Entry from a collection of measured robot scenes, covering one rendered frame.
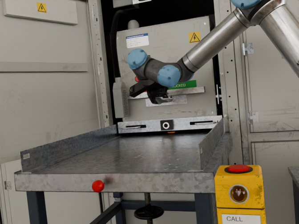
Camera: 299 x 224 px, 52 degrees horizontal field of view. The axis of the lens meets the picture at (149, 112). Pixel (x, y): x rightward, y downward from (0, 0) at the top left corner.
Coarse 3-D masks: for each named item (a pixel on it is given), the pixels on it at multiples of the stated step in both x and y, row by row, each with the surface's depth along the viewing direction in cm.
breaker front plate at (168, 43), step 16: (128, 32) 157; (144, 32) 154; (160, 32) 152; (176, 32) 149; (208, 32) 144; (128, 48) 158; (144, 48) 155; (160, 48) 152; (176, 48) 150; (128, 64) 158; (208, 64) 146; (128, 80) 159; (208, 80) 146; (176, 96) 152; (192, 96) 149; (208, 96) 147; (144, 112) 158; (160, 112) 155; (176, 112) 152; (192, 112) 150; (208, 112) 148
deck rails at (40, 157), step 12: (96, 132) 141; (108, 132) 152; (216, 132) 113; (48, 144) 108; (60, 144) 114; (72, 144) 122; (84, 144) 130; (96, 144) 140; (204, 144) 85; (216, 144) 110; (36, 156) 102; (48, 156) 108; (60, 156) 114; (72, 156) 116; (204, 156) 84; (24, 168) 96; (36, 168) 99; (192, 168) 80; (204, 168) 79
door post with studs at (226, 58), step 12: (216, 0) 138; (228, 0) 136; (216, 12) 139; (228, 12) 137; (216, 24) 139; (228, 48) 138; (228, 60) 138; (228, 72) 139; (228, 84) 139; (228, 96) 140; (228, 108) 140; (228, 120) 141; (240, 144) 140; (240, 156) 140
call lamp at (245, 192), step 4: (236, 184) 52; (240, 184) 52; (232, 188) 52; (236, 188) 51; (240, 188) 51; (244, 188) 52; (232, 192) 52; (236, 192) 51; (240, 192) 51; (244, 192) 51; (248, 192) 51; (232, 196) 52; (236, 196) 51; (240, 196) 51; (244, 196) 51; (248, 196) 52; (232, 200) 52; (236, 200) 51; (240, 200) 51; (244, 200) 51
